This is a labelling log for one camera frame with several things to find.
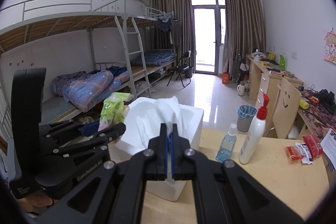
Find wall poster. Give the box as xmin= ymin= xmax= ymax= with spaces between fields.
xmin=322 ymin=28 xmax=336 ymax=64

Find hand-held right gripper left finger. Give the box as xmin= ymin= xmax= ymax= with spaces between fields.
xmin=35 ymin=123 xmax=172 ymax=224

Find person's left hand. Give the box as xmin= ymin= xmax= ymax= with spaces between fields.
xmin=17 ymin=191 xmax=55 ymax=216

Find crumpled red snack packet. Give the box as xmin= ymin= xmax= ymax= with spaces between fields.
xmin=286 ymin=146 xmax=302 ymax=161

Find printed desk mat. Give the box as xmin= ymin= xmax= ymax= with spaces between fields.
xmin=298 ymin=88 xmax=336 ymax=140

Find black headphones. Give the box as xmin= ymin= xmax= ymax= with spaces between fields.
xmin=314 ymin=89 xmax=336 ymax=106

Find white and red snack packet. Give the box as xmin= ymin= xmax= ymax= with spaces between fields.
xmin=295 ymin=143 xmax=314 ymax=164

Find green plastic bag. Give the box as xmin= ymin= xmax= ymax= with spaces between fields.
xmin=98 ymin=92 xmax=130 ymax=132

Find grey metal bunk bed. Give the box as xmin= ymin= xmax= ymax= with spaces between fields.
xmin=0 ymin=0 xmax=147 ymax=140
xmin=115 ymin=5 xmax=177 ymax=94

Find white foam box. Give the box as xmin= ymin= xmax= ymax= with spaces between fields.
xmin=115 ymin=97 xmax=205 ymax=201

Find blue plaid mattress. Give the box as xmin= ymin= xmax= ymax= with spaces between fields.
xmin=130 ymin=49 xmax=177 ymax=66

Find brown curtain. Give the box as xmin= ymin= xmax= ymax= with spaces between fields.
xmin=148 ymin=0 xmax=193 ymax=54
xmin=223 ymin=0 xmax=267 ymax=83

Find black metal frame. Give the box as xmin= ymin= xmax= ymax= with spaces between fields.
xmin=232 ymin=53 xmax=250 ymax=83

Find grey metal bed ladder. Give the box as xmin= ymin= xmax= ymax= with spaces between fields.
xmin=115 ymin=15 xmax=153 ymax=98

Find black folding chair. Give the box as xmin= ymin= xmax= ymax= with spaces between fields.
xmin=167 ymin=51 xmax=192 ymax=87

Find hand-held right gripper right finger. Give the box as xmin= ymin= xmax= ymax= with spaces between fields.
xmin=171 ymin=124 xmax=305 ymax=224

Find white tissue paper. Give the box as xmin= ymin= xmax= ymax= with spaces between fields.
xmin=154 ymin=95 xmax=182 ymax=185

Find blue checked quilt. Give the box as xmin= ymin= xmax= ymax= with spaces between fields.
xmin=51 ymin=69 xmax=129 ymax=113

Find grey trash bin blue bag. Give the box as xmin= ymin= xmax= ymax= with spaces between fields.
xmin=237 ymin=105 xmax=258 ymax=132

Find glass balcony door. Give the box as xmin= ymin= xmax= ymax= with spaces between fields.
xmin=189 ymin=0 xmax=226 ymax=74

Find wooden desk with drawers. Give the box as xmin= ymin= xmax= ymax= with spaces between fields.
xmin=245 ymin=53 xmax=305 ymax=101

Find wooden chair with smiley face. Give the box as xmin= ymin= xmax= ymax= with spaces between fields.
xmin=262 ymin=77 xmax=302 ymax=139

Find white lotion bottle red pump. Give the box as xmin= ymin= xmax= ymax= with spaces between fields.
xmin=238 ymin=93 xmax=271 ymax=165

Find blue spray bottle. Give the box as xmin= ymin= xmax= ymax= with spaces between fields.
xmin=216 ymin=123 xmax=238 ymax=163

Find dark blue clothes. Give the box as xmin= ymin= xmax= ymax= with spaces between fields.
xmin=109 ymin=66 xmax=129 ymax=76

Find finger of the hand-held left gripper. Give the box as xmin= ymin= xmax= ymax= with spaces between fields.
xmin=52 ymin=122 xmax=127 ymax=161
xmin=39 ymin=120 xmax=100 ymax=147

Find printed paper leaflet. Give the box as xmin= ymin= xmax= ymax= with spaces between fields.
xmin=320 ymin=128 xmax=336 ymax=172

